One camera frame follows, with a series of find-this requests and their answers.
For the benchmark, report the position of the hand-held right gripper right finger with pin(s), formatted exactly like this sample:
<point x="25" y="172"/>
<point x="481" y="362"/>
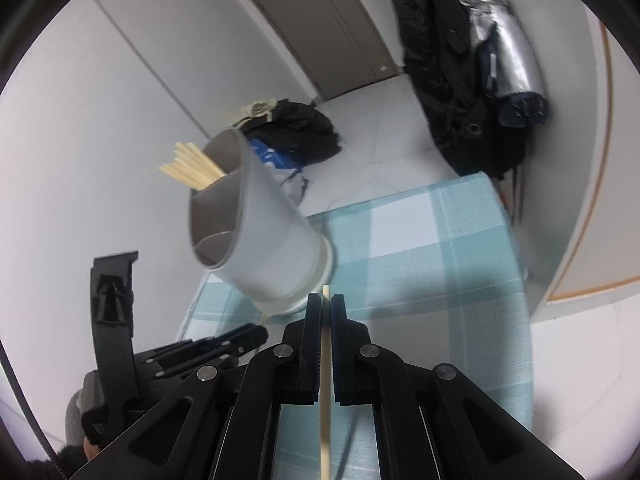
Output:
<point x="337" y="360"/>

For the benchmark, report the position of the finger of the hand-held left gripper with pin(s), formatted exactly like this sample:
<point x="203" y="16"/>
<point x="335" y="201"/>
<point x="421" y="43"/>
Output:
<point x="240" y="337"/>
<point x="175" y="362"/>

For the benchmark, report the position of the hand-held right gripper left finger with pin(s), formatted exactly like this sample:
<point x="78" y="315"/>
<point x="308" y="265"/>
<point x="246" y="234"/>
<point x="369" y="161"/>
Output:
<point x="313" y="360"/>

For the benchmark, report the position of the single wooden chopstick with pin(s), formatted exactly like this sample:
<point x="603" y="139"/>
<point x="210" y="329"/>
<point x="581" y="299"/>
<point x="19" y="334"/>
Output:
<point x="324" y="430"/>

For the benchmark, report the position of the white grey utensil holder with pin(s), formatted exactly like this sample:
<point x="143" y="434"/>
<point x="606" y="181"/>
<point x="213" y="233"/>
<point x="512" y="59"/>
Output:
<point x="275" y="260"/>

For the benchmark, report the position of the bundle of wooden chopsticks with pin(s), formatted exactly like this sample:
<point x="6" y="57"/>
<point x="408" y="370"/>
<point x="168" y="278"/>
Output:
<point x="195" y="170"/>

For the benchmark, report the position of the person's left hand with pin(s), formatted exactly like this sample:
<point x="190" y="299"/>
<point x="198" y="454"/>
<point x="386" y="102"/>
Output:
<point x="91" y="451"/>

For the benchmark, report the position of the teal plaid tablecloth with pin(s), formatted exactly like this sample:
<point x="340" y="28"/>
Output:
<point x="430" y="270"/>

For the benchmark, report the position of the clear plastic bags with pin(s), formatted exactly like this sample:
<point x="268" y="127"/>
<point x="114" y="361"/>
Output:
<point x="290" y="185"/>

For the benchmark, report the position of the blue cardboard box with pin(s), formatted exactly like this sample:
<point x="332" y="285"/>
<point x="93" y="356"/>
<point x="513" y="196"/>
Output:
<point x="280" y="157"/>

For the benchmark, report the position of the black backpack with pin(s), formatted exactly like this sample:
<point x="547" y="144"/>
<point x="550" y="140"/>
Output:
<point x="305" y="130"/>

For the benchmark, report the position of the cream yellow cloth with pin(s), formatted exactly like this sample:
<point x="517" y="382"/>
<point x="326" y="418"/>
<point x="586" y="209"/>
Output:
<point x="257" y="108"/>

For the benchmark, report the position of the black coat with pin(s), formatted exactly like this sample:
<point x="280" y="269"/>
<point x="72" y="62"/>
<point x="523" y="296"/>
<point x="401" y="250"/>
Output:
<point x="440" y="60"/>

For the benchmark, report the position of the grey-brown door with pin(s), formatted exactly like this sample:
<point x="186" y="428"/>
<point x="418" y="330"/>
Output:
<point x="310" y="25"/>

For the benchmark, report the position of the white wardrobe with wood trim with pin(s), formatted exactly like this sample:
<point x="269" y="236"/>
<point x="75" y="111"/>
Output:
<point x="620" y="185"/>

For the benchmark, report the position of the silver folded umbrella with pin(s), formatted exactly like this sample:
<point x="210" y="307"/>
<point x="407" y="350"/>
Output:
<point x="515" y="55"/>

